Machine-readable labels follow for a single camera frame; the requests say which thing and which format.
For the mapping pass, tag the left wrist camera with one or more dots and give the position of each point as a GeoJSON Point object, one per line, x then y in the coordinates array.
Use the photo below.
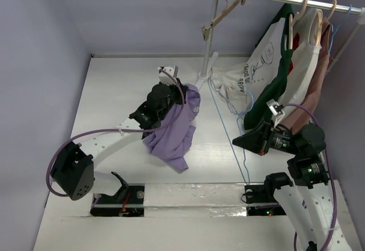
{"type": "Point", "coordinates": [168, 74]}

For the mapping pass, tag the cream printed t shirt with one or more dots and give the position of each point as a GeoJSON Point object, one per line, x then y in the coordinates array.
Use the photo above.
{"type": "Point", "coordinates": [240, 86]}

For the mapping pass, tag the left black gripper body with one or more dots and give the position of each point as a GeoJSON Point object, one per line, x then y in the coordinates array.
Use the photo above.
{"type": "Point", "coordinates": [175, 96]}

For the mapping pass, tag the white clothes rack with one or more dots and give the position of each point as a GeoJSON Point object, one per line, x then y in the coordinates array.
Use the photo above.
{"type": "Point", "coordinates": [210, 58]}

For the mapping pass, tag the purple t shirt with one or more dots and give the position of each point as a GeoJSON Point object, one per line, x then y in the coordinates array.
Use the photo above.
{"type": "Point", "coordinates": [172, 143]}

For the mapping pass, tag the blue wire hanger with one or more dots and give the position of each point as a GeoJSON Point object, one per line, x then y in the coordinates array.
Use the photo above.
{"type": "Point", "coordinates": [243, 169]}
{"type": "Point", "coordinates": [336, 29]}

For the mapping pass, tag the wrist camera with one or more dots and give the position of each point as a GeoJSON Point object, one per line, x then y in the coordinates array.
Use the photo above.
{"type": "Point", "coordinates": [277, 111]}
{"type": "Point", "coordinates": [168, 74]}

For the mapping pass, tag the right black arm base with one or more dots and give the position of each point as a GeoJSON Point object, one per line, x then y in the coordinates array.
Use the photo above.
{"type": "Point", "coordinates": [260, 197]}

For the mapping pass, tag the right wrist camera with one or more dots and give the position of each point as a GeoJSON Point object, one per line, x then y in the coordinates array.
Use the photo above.
{"type": "Point", "coordinates": [277, 111]}

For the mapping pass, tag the wooden hanger right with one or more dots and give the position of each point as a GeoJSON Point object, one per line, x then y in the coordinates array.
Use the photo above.
{"type": "Point", "coordinates": [321, 21]}

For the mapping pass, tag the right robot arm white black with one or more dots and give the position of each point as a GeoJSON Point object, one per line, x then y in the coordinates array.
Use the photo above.
{"type": "Point", "coordinates": [306, 192]}

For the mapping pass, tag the red garment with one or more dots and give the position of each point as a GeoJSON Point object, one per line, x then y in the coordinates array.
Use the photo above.
{"type": "Point", "coordinates": [296, 41]}

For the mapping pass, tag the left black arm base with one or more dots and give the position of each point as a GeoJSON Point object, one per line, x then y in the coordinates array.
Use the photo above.
{"type": "Point", "coordinates": [128, 201]}

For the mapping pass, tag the wooden clip hanger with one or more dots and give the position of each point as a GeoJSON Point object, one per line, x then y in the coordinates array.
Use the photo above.
{"type": "Point", "coordinates": [216, 19]}

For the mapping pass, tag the pink shirt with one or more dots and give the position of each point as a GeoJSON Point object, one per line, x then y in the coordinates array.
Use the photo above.
{"type": "Point", "coordinates": [298, 118]}

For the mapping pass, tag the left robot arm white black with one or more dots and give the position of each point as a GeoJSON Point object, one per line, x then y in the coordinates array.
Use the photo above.
{"type": "Point", "coordinates": [71, 170]}

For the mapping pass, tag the dark green t shirt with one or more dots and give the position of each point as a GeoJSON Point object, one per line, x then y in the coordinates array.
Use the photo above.
{"type": "Point", "coordinates": [276, 88]}

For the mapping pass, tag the white tank top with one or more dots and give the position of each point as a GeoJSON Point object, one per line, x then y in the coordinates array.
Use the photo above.
{"type": "Point", "coordinates": [305, 59]}

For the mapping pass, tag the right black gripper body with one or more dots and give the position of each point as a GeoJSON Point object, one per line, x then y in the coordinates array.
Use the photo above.
{"type": "Point", "coordinates": [264, 138]}

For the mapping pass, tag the wooden hanger left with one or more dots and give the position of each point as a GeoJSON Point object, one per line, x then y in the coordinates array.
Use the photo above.
{"type": "Point", "coordinates": [292, 21]}

